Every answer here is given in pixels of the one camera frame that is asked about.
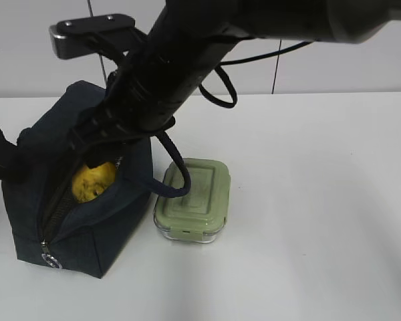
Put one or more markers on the dark blue lunch bag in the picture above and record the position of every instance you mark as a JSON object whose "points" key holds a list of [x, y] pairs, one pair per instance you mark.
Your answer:
{"points": [[81, 237]]}

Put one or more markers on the green lidded glass container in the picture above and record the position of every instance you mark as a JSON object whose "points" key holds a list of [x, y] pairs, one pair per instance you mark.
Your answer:
{"points": [[200, 215]]}

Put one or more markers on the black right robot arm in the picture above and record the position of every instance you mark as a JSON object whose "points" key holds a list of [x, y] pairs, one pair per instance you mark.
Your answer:
{"points": [[189, 40]]}

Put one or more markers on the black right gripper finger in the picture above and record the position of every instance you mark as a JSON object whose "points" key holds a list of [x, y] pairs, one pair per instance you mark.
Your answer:
{"points": [[97, 156]]}

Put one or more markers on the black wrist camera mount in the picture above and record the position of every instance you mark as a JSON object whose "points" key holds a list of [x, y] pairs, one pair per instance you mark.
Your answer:
{"points": [[109, 35]]}

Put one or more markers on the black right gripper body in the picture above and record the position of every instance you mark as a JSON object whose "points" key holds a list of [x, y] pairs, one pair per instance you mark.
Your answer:
{"points": [[139, 103]]}

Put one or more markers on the yellow pear fruit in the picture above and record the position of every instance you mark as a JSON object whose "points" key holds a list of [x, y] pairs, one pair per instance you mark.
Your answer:
{"points": [[88, 184]]}

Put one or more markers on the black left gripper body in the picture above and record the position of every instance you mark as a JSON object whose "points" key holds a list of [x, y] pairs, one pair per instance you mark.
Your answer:
{"points": [[11, 163]]}

